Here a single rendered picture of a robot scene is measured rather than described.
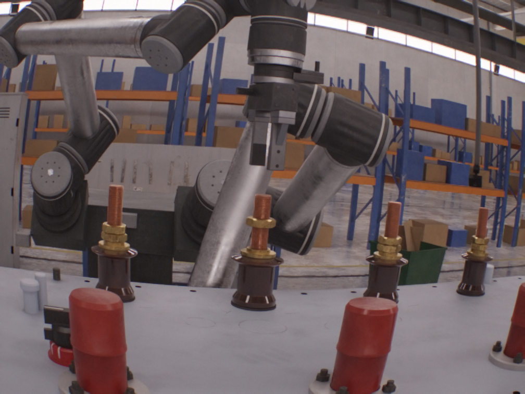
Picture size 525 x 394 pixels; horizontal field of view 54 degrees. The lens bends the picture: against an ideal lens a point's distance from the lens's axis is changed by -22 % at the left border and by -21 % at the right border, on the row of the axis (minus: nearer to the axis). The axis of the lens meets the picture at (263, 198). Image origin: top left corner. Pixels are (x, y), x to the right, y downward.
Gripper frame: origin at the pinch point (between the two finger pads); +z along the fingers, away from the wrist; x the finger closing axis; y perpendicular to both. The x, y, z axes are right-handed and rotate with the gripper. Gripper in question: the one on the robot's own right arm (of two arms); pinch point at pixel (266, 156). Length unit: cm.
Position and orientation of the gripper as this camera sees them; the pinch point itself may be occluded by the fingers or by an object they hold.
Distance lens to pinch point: 113.9
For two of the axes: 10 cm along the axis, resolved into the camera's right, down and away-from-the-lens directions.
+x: 3.3, 1.3, -9.3
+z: -0.9, 9.9, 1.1
